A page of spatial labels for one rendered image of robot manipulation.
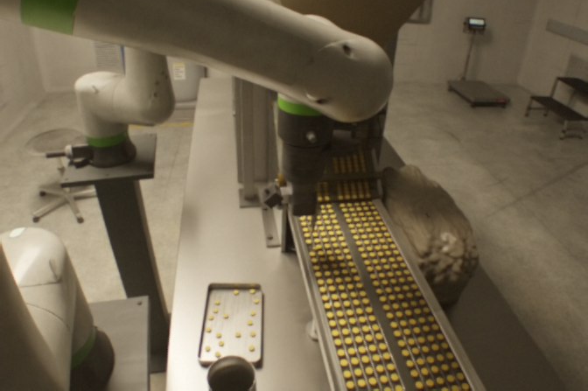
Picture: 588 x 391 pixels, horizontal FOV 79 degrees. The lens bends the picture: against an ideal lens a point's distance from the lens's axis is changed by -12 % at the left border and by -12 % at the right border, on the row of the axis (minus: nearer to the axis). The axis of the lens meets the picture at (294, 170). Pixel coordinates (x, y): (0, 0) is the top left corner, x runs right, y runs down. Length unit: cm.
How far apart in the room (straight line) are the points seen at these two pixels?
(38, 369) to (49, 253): 17
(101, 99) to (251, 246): 54
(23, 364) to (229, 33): 35
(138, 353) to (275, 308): 32
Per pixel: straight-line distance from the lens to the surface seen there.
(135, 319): 76
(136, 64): 102
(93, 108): 113
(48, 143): 264
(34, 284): 52
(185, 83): 364
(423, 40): 508
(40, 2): 38
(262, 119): 118
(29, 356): 41
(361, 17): 81
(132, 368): 70
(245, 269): 97
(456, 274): 87
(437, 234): 87
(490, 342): 94
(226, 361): 73
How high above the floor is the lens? 149
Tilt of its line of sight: 31 degrees down
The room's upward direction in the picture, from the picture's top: 3 degrees clockwise
